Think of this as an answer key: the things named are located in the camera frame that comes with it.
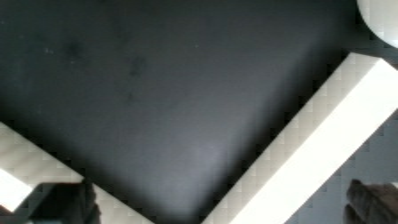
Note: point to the white U-shaped fence frame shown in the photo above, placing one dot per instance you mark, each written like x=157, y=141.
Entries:
x=333, y=125

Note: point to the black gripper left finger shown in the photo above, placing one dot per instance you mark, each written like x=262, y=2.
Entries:
x=61, y=204

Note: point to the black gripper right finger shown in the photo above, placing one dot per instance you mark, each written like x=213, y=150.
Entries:
x=372, y=207

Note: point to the white lamp bulb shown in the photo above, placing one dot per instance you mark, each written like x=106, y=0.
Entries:
x=380, y=13

